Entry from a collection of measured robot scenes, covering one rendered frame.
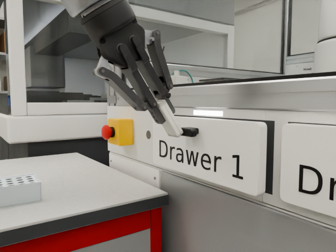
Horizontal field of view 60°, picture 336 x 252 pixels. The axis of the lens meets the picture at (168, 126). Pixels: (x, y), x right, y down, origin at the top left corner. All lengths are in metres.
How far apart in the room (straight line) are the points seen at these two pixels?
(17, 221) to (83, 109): 0.78
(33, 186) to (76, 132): 0.66
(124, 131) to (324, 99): 0.52
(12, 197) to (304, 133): 0.52
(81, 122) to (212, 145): 0.85
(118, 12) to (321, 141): 0.31
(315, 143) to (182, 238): 0.38
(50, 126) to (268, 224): 0.95
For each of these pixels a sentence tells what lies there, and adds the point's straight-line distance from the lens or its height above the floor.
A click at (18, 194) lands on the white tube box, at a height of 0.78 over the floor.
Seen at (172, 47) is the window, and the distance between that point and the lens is 0.68.
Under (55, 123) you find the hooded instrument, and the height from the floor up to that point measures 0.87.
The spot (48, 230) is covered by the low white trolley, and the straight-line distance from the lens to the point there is 0.56.
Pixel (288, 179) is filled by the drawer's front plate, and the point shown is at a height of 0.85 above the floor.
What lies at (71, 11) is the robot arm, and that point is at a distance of 0.44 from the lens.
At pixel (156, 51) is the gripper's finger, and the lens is 0.48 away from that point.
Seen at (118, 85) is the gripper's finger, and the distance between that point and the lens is 0.44.
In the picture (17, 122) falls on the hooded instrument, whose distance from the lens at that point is 1.22.
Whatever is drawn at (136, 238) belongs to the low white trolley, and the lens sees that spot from 0.66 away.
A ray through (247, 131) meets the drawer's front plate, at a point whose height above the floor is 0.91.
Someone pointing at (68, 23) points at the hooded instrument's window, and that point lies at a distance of 1.32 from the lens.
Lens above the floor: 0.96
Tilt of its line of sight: 5 degrees down
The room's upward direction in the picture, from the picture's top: straight up
